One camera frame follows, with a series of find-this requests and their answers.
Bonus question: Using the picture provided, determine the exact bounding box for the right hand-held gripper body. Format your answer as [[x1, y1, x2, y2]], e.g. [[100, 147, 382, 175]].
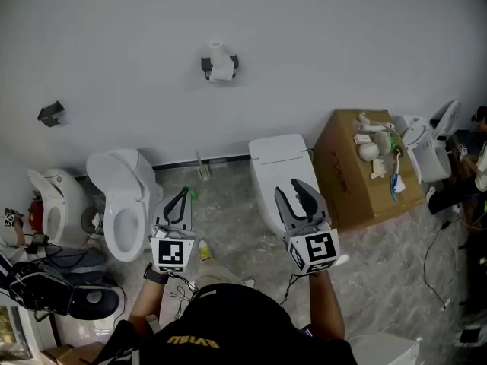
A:
[[282, 217, 341, 275]]

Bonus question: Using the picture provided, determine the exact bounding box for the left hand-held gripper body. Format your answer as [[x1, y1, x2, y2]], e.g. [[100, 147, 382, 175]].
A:
[[150, 224, 197, 274]]

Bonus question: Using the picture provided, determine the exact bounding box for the white toilet paper roll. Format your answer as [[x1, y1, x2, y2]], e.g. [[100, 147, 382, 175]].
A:
[[208, 40, 235, 83]]

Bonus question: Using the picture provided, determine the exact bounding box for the person's right forearm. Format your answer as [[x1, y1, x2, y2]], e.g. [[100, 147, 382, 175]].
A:
[[307, 270, 346, 341]]

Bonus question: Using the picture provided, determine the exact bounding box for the person's left forearm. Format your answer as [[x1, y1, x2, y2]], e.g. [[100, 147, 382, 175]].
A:
[[127, 275, 169, 341]]

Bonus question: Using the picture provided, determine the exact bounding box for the white toilet with open seat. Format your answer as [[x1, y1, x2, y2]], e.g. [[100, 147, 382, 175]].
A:
[[85, 148, 164, 264]]

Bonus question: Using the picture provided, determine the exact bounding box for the white toilet with closed lid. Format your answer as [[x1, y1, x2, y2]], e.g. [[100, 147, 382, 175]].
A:
[[248, 134, 325, 240]]

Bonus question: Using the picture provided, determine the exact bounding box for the white egg-shaped toilet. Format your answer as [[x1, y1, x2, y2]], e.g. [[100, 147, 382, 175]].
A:
[[26, 167, 91, 249]]

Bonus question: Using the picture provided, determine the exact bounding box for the white toilet with raised lid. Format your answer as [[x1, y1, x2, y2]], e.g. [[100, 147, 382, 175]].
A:
[[391, 100, 463, 184]]

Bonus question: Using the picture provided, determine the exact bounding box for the black wristwatch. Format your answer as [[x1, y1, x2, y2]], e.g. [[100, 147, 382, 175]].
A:
[[143, 263, 170, 285]]

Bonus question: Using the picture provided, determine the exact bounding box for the person's yellow-green shoe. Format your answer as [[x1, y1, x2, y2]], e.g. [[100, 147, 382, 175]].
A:
[[197, 238, 213, 262]]

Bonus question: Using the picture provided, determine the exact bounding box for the large cardboard box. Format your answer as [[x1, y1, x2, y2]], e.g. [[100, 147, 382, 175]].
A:
[[312, 108, 425, 233]]

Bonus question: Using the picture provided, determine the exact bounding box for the person's beige trouser leg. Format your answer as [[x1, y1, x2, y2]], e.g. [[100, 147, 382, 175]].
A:
[[193, 259, 247, 293]]

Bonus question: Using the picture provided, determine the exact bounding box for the beige plastic piece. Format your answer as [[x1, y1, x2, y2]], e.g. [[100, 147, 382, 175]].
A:
[[369, 158, 387, 180]]

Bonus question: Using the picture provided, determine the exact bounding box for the grey round ball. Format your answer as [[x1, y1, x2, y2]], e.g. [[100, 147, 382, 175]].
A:
[[358, 141, 380, 163]]

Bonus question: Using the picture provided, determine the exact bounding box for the blue and white brush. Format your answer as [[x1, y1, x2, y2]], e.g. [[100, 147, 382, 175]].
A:
[[389, 151, 407, 202]]

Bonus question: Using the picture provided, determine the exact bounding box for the grey-green cloth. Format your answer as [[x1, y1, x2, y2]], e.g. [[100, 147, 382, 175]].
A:
[[374, 130, 393, 156]]

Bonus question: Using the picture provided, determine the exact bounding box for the person's black t-shirt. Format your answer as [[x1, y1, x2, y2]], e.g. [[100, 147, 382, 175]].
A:
[[93, 282, 359, 365]]

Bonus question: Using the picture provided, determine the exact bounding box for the white cabinet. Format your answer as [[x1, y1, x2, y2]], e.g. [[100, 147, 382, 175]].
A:
[[347, 332, 424, 365]]

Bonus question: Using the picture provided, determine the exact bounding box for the red container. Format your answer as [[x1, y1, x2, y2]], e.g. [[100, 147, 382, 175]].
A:
[[29, 199, 45, 232]]

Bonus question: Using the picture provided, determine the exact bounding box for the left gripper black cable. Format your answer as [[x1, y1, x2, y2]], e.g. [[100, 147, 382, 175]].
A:
[[168, 273, 199, 319]]

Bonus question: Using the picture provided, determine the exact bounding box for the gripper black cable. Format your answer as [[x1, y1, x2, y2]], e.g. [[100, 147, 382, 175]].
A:
[[168, 273, 199, 319], [279, 273, 306, 308]]

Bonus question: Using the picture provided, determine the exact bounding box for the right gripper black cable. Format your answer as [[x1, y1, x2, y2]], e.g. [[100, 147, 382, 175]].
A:
[[279, 273, 306, 308]]

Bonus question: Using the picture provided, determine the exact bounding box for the black wire waste bin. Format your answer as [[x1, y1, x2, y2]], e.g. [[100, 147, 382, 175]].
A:
[[81, 205, 104, 236]]

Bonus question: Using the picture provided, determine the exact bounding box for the black floor cable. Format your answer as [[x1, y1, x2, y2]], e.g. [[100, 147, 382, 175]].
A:
[[422, 218, 463, 312]]

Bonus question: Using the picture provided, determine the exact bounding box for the black wall paper holder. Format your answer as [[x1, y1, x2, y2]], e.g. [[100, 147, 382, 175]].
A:
[[200, 53, 240, 81], [37, 100, 66, 128]]

